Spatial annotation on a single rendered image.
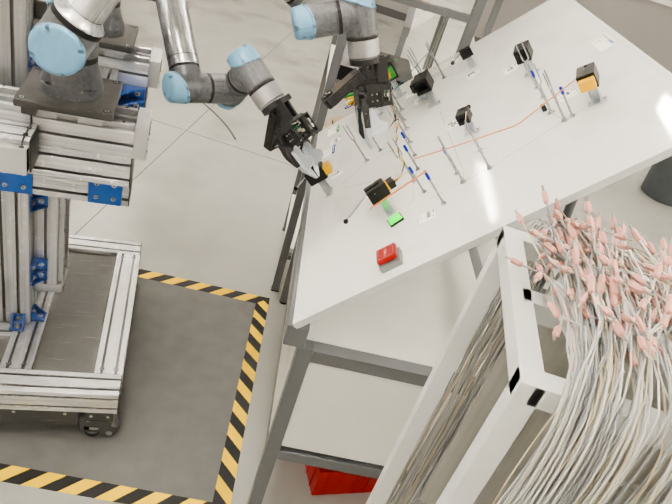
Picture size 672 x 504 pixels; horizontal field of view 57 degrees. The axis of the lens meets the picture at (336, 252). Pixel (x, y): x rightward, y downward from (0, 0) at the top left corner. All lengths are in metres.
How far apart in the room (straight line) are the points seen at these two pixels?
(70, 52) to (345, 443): 1.21
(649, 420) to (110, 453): 1.84
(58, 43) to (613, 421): 1.25
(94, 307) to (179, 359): 0.40
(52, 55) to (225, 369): 1.49
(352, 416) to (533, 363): 1.06
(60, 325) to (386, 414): 1.23
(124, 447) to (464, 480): 1.65
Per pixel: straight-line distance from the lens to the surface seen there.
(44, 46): 1.51
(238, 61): 1.58
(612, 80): 1.74
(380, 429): 1.79
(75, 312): 2.46
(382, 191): 1.62
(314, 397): 1.70
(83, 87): 1.68
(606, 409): 0.73
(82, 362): 2.28
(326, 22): 1.48
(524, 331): 0.78
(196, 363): 2.59
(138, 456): 2.30
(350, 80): 1.51
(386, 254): 1.45
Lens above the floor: 1.86
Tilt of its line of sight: 33 degrees down
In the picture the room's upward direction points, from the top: 18 degrees clockwise
